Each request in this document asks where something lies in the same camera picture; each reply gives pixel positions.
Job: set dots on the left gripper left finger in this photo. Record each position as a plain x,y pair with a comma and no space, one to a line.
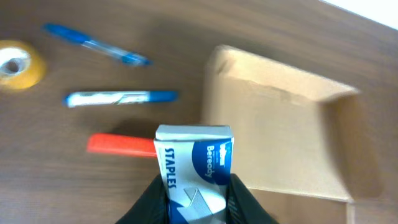
151,207

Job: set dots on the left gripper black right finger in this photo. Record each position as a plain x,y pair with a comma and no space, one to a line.
242,207

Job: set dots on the white blue staples box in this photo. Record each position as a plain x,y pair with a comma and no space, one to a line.
195,165

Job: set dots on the cardboard box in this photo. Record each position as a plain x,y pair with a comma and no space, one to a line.
310,149

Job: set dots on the blue whiteboard marker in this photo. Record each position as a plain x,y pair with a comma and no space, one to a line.
90,98

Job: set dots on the yellow tape roll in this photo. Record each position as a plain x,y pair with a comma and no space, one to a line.
21,66

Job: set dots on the blue ballpoint pen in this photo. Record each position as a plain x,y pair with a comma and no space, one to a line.
79,38

